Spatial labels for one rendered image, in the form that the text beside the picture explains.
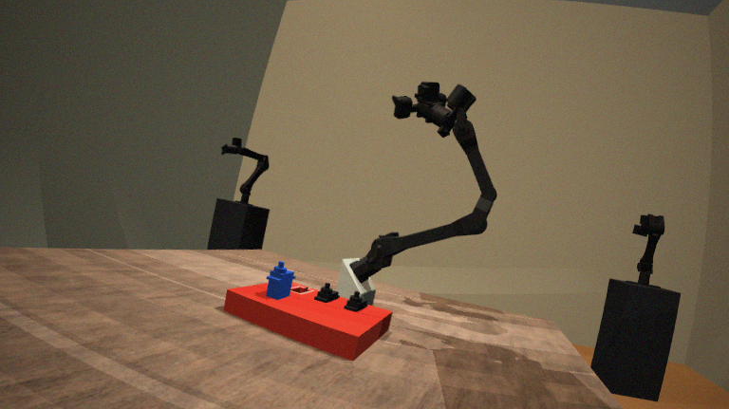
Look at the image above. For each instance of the red flat deck plate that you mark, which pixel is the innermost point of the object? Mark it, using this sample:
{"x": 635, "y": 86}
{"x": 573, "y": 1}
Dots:
{"x": 320, "y": 318}

